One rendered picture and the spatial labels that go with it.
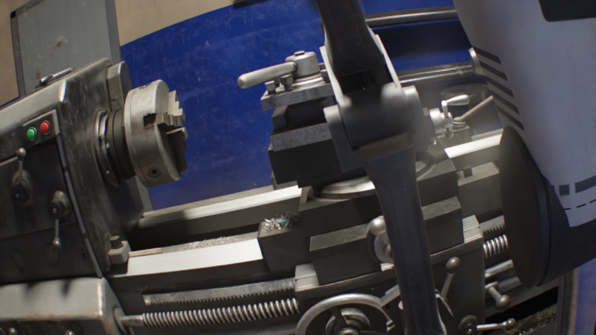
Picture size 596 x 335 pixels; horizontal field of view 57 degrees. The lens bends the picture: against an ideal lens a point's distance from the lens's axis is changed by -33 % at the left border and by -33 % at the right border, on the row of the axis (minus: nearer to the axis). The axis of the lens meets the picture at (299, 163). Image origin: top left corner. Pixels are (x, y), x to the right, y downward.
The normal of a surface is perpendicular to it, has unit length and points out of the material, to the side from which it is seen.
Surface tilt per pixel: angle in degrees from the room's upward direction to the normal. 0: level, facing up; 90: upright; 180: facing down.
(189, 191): 90
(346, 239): 0
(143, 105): 47
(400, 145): 3
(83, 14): 90
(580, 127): 90
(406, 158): 90
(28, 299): 32
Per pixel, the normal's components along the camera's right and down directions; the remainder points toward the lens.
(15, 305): -0.22, -0.67
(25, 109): -0.19, -0.49
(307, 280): -0.25, -0.94
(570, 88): 0.02, 0.24
